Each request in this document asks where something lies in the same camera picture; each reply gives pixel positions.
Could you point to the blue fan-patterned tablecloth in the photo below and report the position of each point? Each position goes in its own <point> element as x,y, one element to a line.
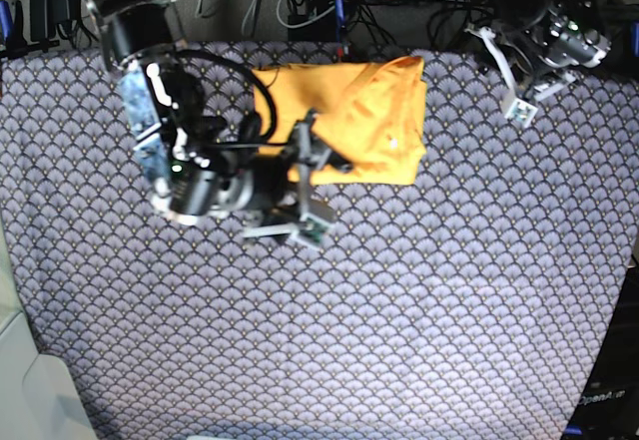
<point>471,304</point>

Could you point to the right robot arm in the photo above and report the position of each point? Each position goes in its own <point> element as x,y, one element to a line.
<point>143,43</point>

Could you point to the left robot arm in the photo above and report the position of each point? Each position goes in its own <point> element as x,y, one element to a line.
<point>616,19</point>

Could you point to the black OpenArm box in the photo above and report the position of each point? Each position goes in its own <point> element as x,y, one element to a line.
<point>608,406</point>

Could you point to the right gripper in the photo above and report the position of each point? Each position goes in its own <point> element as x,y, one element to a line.
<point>194,177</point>

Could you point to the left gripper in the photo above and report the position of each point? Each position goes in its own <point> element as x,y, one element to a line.
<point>550,48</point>

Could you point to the white plastic bin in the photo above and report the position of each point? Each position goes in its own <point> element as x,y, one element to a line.
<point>39,399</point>

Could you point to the yellow T-shirt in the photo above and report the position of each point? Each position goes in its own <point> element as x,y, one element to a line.
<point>370,113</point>

